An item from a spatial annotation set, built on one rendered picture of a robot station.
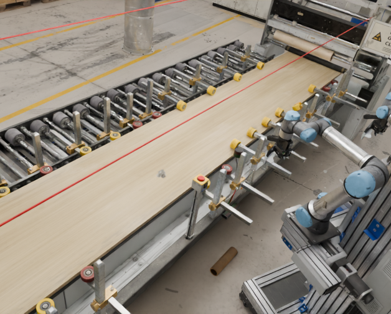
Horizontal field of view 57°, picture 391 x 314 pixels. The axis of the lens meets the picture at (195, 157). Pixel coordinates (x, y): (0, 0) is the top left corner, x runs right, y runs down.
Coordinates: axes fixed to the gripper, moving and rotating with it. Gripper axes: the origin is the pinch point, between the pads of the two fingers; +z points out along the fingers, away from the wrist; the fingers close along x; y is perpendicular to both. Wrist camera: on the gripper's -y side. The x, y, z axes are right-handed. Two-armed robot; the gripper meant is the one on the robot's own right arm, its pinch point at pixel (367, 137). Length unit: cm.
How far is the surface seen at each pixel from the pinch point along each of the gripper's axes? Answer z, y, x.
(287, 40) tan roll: 26, -218, 116
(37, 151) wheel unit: 34, -93, -204
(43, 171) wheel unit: 41, -78, -203
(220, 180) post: 26, -18, -104
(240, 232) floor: 132, -42, -45
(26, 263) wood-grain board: 42, -11, -224
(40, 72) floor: 132, -394, -162
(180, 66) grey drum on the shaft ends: 47, -216, -35
